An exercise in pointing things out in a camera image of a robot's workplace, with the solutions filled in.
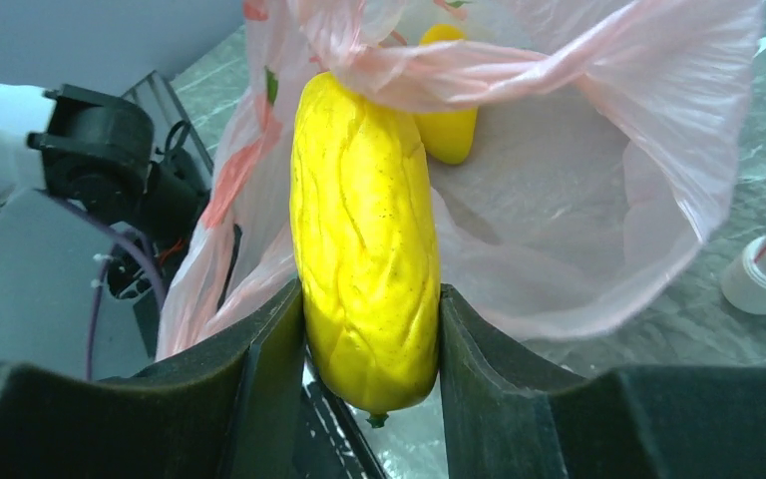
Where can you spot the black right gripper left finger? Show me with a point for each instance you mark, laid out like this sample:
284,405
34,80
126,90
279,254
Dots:
225,408

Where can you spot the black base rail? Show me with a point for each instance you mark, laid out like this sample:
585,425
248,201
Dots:
329,442

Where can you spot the pink plastic bag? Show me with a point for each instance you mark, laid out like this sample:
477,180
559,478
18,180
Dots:
605,155

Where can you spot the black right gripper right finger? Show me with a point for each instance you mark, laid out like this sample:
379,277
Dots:
509,413

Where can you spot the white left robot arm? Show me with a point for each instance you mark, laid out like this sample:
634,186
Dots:
99,196

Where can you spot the yellow wrinkled fake fruit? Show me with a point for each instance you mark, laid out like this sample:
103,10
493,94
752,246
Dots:
365,248

